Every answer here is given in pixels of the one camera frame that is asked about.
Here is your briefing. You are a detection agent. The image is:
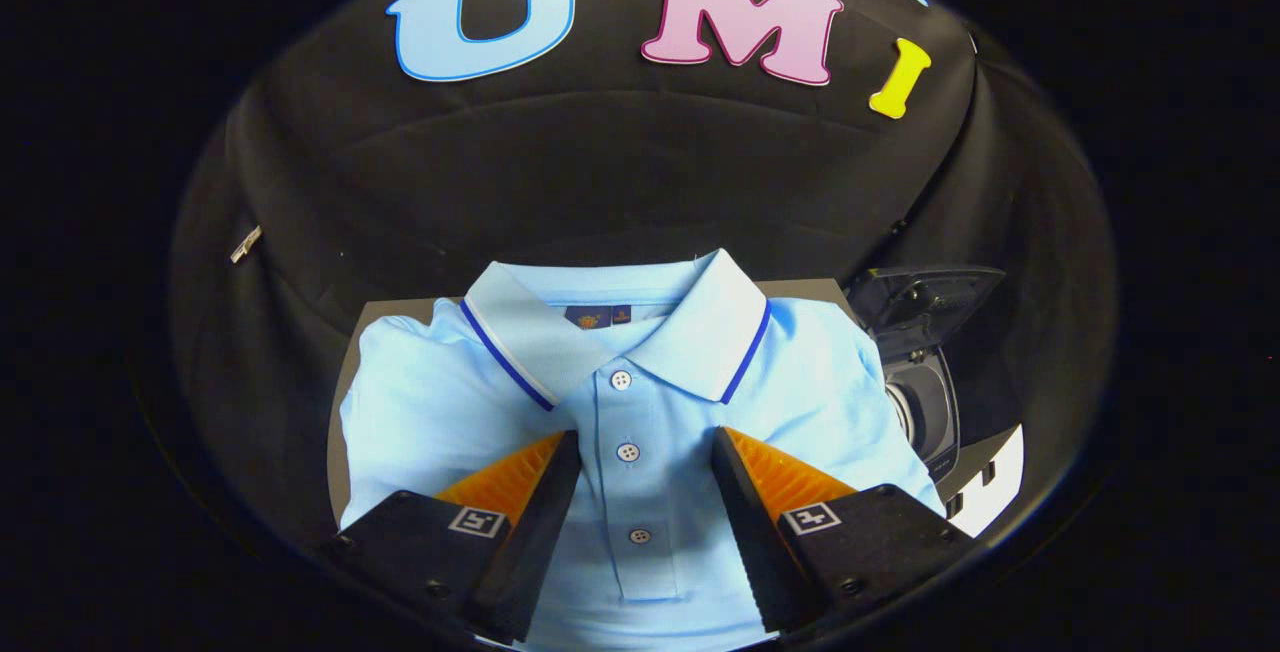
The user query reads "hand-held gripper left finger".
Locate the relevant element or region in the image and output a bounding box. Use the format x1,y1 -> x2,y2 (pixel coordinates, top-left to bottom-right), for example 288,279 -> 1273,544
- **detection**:
320,430 -> 581,645

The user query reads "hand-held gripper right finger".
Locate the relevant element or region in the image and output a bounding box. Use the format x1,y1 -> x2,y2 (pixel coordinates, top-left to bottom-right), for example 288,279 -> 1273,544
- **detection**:
712,426 -> 976,635

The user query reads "light blue polo shirt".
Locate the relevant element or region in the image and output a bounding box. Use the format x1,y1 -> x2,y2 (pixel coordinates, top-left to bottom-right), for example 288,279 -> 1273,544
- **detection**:
338,249 -> 946,652

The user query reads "grey washing machine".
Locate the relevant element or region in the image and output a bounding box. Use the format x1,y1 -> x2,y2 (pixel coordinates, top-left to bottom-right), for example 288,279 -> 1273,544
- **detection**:
878,337 -> 963,508

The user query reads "dark washing machine lid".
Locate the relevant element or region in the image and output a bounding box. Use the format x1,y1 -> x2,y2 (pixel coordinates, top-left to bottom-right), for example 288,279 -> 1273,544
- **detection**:
848,265 -> 1006,373

